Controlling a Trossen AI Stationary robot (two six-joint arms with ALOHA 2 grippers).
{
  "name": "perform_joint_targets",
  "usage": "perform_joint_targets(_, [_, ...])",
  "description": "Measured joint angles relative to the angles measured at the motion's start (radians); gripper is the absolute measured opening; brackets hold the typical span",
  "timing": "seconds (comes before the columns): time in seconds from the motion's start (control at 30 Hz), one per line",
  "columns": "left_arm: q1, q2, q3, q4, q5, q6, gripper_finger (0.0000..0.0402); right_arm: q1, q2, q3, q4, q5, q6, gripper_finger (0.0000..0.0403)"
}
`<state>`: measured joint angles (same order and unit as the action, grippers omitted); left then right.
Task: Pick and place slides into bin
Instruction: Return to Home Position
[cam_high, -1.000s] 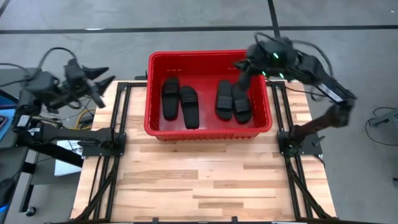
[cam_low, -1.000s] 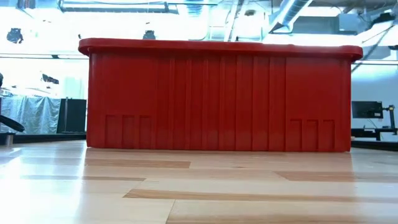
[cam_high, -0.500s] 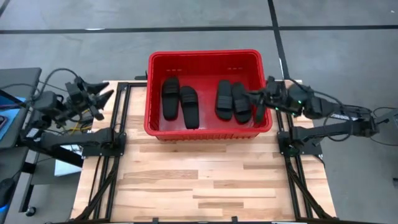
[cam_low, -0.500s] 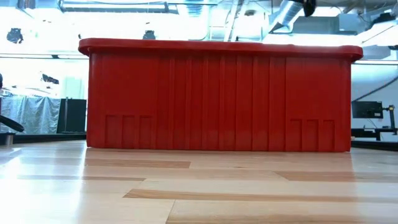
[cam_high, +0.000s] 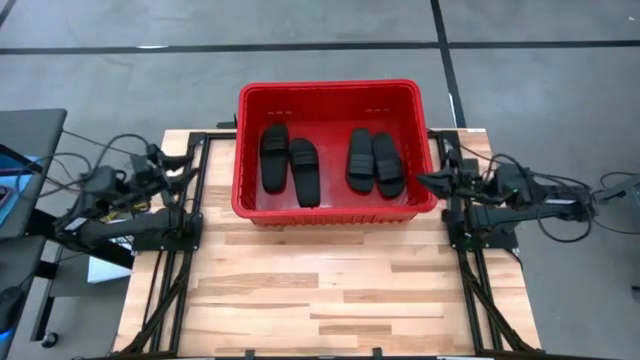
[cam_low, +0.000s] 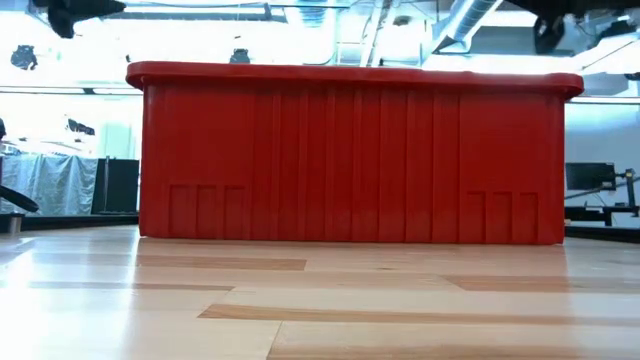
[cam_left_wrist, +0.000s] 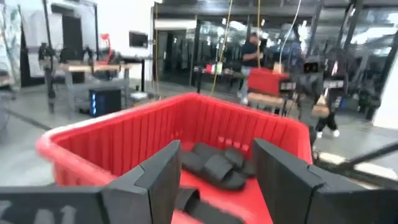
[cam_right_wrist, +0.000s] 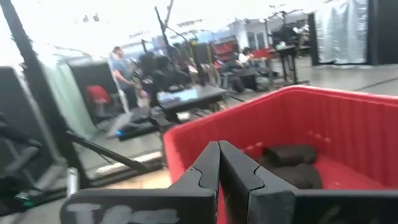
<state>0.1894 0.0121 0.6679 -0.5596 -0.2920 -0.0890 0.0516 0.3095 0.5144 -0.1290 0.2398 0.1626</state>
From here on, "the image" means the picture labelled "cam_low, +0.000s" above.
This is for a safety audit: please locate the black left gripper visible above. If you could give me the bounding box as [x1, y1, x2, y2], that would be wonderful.
[47, 4, 76, 39]

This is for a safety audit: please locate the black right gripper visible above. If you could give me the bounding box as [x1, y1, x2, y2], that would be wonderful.
[532, 14, 567, 55]

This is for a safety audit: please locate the red plastic bin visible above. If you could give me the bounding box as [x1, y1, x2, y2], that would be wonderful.
[124, 60, 585, 246]

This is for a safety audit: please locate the black computer monitor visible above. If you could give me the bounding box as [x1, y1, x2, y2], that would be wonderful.
[565, 161, 617, 192]

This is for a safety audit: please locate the grey cloth cover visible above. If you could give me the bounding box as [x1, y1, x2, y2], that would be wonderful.
[0, 152, 100, 217]

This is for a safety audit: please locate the black cabinet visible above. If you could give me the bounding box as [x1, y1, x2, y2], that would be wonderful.
[91, 158, 141, 215]

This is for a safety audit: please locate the black background desk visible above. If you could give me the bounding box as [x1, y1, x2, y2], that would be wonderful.
[564, 203, 640, 227]

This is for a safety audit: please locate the metal cylinder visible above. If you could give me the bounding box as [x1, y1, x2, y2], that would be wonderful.
[0, 212, 25, 235]

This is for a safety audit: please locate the silver ceiling duct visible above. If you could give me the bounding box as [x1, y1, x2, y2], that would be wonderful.
[430, 0, 504, 55]

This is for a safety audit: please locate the black wall device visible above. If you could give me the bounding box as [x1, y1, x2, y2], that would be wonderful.
[67, 118, 96, 137]

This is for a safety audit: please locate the black aluminium frame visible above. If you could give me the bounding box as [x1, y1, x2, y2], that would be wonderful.
[564, 224, 640, 245]
[22, 213, 141, 232]

